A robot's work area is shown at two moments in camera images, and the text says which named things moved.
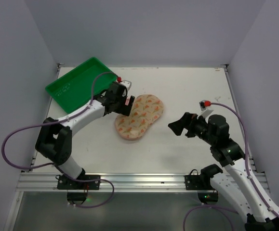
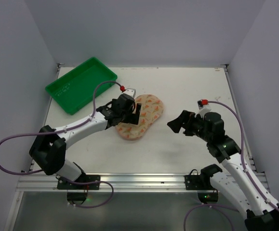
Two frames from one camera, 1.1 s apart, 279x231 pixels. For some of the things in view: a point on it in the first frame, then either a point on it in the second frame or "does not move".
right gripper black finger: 186,121 does not move
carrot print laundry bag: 145,109 does not move
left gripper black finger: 125,109 to 134,118
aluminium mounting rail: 132,182 does not move
